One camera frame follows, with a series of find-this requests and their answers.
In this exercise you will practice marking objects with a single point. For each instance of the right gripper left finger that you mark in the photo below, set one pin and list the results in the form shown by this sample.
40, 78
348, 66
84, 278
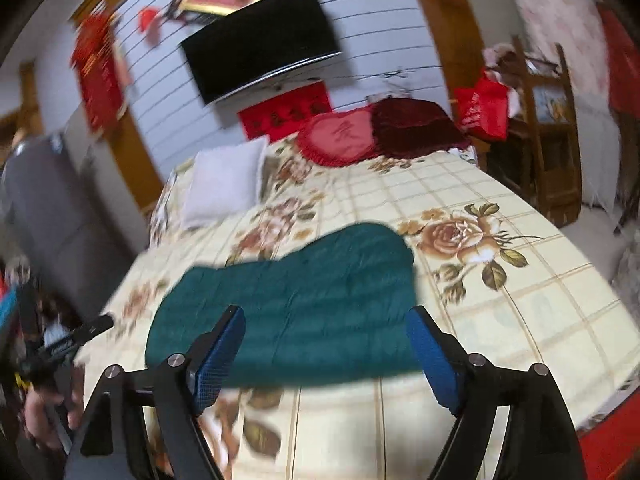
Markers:
111, 441

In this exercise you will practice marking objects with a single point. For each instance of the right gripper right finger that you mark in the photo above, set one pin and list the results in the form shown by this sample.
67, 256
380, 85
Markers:
540, 440

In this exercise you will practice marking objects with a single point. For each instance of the green quilted puffer jacket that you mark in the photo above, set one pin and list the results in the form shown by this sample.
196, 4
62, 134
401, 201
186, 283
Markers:
328, 313

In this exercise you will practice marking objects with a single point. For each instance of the person's left hand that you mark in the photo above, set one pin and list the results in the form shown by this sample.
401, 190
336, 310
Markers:
38, 424

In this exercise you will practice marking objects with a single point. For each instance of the grey refrigerator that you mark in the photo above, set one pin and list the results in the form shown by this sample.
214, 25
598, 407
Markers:
59, 226

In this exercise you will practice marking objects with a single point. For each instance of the floral cream bedspread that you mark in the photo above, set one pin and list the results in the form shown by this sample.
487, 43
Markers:
487, 267

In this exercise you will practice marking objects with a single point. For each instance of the white square pillow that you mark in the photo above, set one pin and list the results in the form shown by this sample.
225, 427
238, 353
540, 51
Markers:
225, 181

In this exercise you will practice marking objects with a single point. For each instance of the wooden shelf rack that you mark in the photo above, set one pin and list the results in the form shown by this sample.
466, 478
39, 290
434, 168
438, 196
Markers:
540, 158

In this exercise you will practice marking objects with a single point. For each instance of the red shopping bag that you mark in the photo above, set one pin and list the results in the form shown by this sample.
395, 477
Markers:
482, 111

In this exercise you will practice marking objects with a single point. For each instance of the red banner with characters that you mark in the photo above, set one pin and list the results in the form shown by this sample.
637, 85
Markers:
285, 114

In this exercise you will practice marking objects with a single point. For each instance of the red heart-shaped cushion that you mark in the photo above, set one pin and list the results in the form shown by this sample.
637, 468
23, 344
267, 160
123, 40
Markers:
338, 139

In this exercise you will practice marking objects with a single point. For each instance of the dark red velvet cushion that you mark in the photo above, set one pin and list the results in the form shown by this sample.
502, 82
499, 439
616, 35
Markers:
409, 128

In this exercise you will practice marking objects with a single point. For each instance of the red hanging wall decoration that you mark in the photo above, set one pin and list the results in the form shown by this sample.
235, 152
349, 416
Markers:
99, 72

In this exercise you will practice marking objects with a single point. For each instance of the wall-mounted black television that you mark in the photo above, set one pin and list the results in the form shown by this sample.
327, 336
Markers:
262, 40

